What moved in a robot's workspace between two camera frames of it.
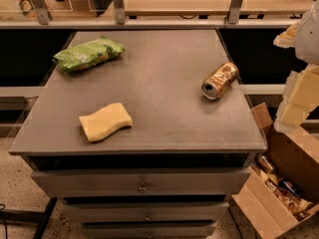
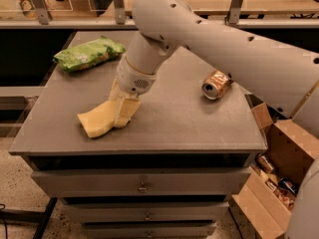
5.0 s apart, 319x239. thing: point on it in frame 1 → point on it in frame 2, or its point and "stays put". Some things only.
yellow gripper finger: (287, 38) → (132, 81)
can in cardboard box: (264, 164) stays put
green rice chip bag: (88, 54) stays put
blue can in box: (290, 186) stays put
